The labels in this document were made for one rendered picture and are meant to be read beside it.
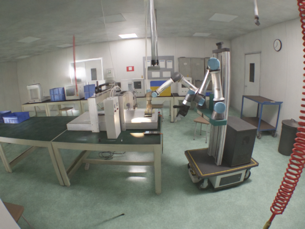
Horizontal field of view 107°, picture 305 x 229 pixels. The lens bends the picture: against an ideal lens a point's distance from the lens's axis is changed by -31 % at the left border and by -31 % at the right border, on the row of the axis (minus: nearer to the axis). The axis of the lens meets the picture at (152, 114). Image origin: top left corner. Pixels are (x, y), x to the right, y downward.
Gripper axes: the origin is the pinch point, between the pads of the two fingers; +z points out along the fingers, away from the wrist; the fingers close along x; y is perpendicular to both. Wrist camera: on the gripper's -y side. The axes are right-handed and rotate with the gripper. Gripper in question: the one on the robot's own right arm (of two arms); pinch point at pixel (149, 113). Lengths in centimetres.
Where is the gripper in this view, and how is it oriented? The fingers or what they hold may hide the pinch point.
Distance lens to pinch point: 245.5
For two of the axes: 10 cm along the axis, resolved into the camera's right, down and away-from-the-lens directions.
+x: 10.0, -0.2, -0.6
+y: -0.5, 2.7, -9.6
